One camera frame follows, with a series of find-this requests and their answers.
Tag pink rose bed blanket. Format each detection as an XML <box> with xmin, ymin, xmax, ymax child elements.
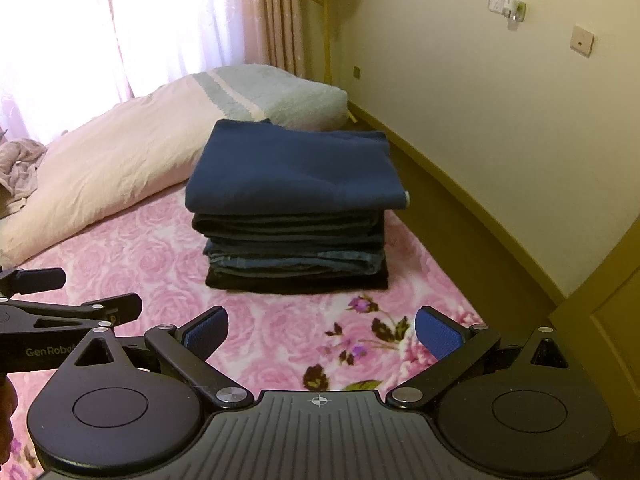
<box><xmin>0</xmin><ymin>179</ymin><xmax>486</xmax><ymax>480</ymax></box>

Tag pink curtain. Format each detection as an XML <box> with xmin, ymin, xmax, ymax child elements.
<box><xmin>241</xmin><ymin>0</ymin><xmax>305</xmax><ymax>77</ymax></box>

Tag beige wall switch plate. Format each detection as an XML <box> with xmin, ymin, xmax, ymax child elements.
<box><xmin>570</xmin><ymin>25</ymin><xmax>596</xmax><ymax>58</ymax></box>

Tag wooden door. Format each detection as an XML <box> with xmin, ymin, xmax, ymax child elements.
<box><xmin>546</xmin><ymin>253</ymin><xmax>640</xmax><ymax>443</ymax></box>

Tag navy blue garment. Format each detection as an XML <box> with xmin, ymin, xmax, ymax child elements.
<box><xmin>186</xmin><ymin>119</ymin><xmax>409</xmax><ymax>216</ymax></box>

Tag folded pink beige blankets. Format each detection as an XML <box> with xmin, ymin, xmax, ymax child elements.
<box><xmin>1</xmin><ymin>139</ymin><xmax>48</xmax><ymax>218</ymax></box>

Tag white wall socket with plug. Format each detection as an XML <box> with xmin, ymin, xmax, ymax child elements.
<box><xmin>487</xmin><ymin>0</ymin><xmax>527</xmax><ymax>32</ymax></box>

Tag stack of folded dark clothes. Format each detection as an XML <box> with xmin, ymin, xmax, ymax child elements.
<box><xmin>192</xmin><ymin>210</ymin><xmax>388</xmax><ymax>295</ymax></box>

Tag cream rolled duvet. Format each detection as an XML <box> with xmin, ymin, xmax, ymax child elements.
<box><xmin>1</xmin><ymin>64</ymin><xmax>347</xmax><ymax>266</ymax></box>

